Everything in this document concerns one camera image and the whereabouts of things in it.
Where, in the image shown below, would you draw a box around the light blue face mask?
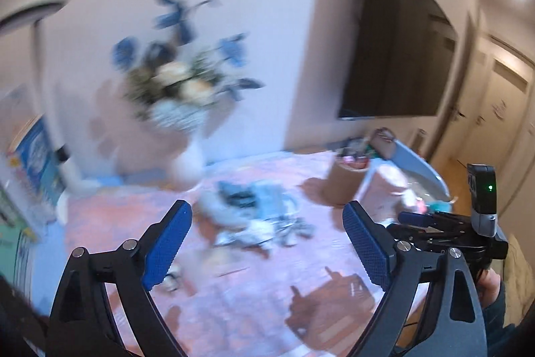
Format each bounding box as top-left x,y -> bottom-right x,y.
250,180 -> 299,220

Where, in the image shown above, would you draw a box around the grey plush toy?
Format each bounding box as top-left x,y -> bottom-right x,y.
197,191 -> 249,231

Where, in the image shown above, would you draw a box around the white snack packet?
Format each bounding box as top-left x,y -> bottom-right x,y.
214,219 -> 276,252

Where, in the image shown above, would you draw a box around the person right hand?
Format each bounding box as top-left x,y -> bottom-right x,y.
476,268 -> 502,308

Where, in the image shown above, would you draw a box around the pink lidded bin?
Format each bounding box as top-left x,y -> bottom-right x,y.
361,164 -> 418,221

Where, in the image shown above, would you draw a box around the tracker with green light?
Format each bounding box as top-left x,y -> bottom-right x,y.
466,164 -> 498,238

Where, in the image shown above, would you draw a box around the wooden pen holder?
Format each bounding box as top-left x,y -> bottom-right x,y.
322,137 -> 370,206

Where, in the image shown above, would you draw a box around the brown handbag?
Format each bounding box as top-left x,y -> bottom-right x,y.
369,127 -> 396,160

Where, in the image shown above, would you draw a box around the white door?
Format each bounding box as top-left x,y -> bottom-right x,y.
457,58 -> 532,169

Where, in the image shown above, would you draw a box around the white desk lamp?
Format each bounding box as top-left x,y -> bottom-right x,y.
1,0 -> 84,194

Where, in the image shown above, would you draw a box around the pink patterned table mat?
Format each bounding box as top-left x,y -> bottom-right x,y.
32,151 -> 444,357

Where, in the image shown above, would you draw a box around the white ribbed vase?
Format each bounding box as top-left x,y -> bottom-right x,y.
166,134 -> 205,192

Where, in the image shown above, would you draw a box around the dark teal folded cloth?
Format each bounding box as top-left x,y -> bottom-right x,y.
218,180 -> 256,208

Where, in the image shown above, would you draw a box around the artificial flower bouquet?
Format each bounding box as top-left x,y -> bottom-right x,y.
111,0 -> 265,133

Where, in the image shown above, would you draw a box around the wall mounted television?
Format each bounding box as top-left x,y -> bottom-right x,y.
338,0 -> 457,119

